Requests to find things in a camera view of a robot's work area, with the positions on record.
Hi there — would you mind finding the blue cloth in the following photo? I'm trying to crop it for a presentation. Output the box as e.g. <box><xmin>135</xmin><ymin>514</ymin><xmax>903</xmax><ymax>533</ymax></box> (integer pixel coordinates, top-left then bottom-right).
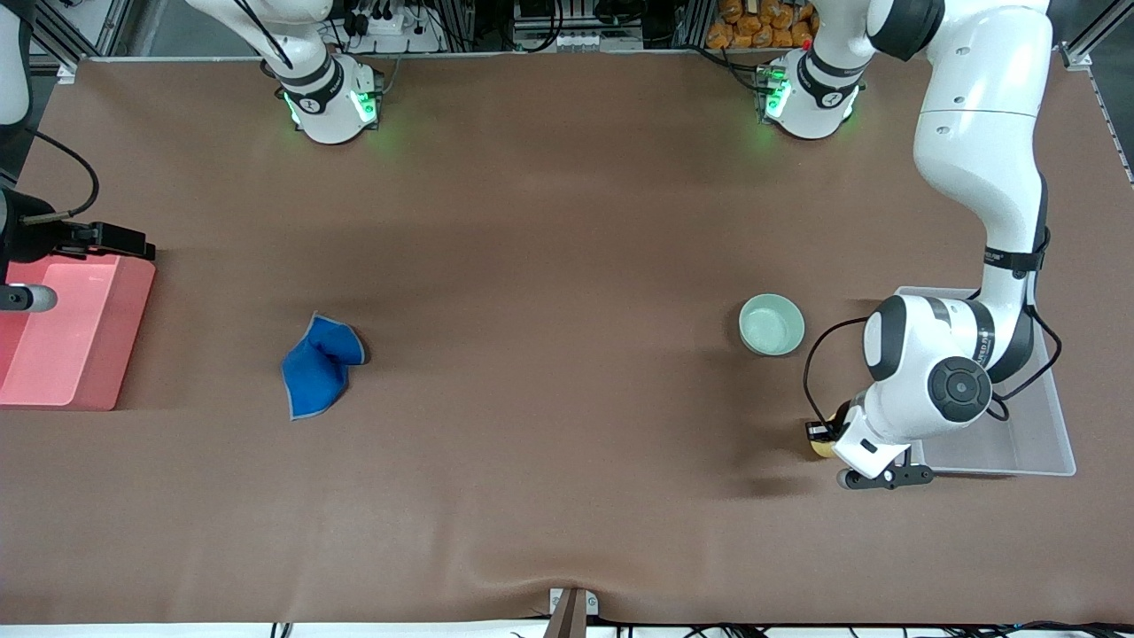
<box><xmin>282</xmin><ymin>312</ymin><xmax>366</xmax><ymax>421</ymax></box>

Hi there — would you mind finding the light green bowl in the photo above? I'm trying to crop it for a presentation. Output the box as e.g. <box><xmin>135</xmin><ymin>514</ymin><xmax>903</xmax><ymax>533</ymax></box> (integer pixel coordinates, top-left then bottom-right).
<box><xmin>739</xmin><ymin>293</ymin><xmax>806</xmax><ymax>357</ymax></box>

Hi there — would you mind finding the pink plastic bin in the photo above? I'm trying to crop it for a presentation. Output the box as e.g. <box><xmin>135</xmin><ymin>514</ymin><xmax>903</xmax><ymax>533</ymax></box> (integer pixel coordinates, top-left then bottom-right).
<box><xmin>0</xmin><ymin>254</ymin><xmax>157</xmax><ymax>411</ymax></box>

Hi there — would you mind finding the clear plastic bin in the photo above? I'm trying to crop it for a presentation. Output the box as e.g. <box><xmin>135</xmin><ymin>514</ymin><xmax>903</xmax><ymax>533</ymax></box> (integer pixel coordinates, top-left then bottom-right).
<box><xmin>893</xmin><ymin>286</ymin><xmax>1077</xmax><ymax>477</ymax></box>

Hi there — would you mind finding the white power strip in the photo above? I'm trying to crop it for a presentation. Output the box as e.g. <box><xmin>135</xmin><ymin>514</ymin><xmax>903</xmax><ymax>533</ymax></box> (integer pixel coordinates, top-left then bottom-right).
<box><xmin>335</xmin><ymin>4</ymin><xmax>446</xmax><ymax>52</ymax></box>

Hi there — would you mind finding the orange snack pile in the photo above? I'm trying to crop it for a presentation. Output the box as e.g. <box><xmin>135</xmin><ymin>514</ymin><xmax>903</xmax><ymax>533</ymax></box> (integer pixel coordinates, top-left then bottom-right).
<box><xmin>706</xmin><ymin>0</ymin><xmax>818</xmax><ymax>50</ymax></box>

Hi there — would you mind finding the grey power strip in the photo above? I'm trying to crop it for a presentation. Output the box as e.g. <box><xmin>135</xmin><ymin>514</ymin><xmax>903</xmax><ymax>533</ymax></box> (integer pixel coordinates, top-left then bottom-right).
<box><xmin>517</xmin><ymin>29</ymin><xmax>645</xmax><ymax>52</ymax></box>

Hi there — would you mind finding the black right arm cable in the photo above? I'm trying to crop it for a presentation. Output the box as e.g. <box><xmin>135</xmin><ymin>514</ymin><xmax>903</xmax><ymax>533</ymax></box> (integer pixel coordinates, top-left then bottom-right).
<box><xmin>23</xmin><ymin>128</ymin><xmax>101</xmax><ymax>225</ymax></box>

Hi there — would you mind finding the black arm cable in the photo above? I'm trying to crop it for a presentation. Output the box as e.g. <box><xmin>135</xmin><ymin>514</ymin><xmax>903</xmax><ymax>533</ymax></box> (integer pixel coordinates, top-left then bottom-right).
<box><xmin>803</xmin><ymin>177</ymin><xmax>1062</xmax><ymax>428</ymax></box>
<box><xmin>23</xmin><ymin>128</ymin><xmax>101</xmax><ymax>225</ymax></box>

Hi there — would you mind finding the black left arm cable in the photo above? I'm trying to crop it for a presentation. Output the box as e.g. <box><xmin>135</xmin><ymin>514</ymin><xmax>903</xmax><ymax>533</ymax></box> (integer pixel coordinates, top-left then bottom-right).
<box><xmin>803</xmin><ymin>177</ymin><xmax>1062</xmax><ymax>428</ymax></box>

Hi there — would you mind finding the aluminium frame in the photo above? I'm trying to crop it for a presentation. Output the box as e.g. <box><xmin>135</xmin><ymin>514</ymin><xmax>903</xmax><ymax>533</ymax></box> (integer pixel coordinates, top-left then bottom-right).
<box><xmin>1052</xmin><ymin>0</ymin><xmax>1134</xmax><ymax>70</ymax></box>
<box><xmin>27</xmin><ymin>0</ymin><xmax>134</xmax><ymax>72</ymax></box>

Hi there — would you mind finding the metal table edge bracket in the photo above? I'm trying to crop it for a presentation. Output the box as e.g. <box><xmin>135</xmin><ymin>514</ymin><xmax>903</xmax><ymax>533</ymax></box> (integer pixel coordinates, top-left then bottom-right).
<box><xmin>548</xmin><ymin>587</ymin><xmax>600</xmax><ymax>638</ymax></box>

